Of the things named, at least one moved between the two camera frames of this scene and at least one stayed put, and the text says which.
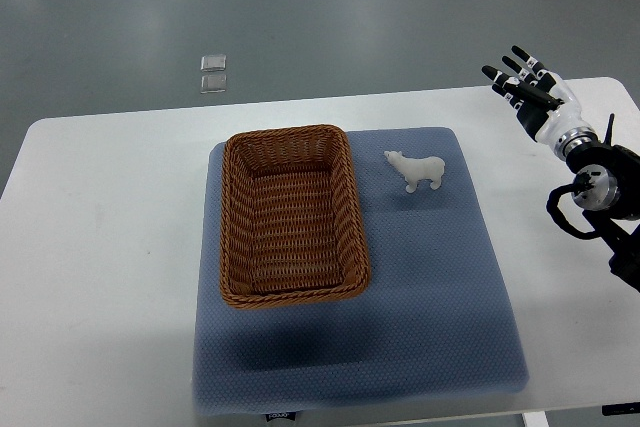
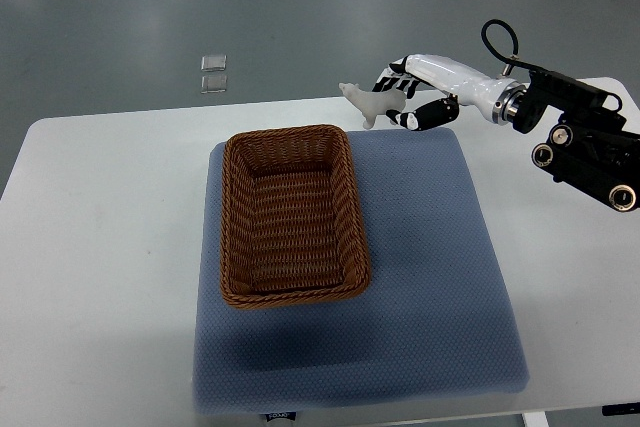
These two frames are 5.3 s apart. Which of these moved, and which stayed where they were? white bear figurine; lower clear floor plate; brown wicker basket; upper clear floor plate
Moved: white bear figurine
Stayed: lower clear floor plate; brown wicker basket; upper clear floor plate
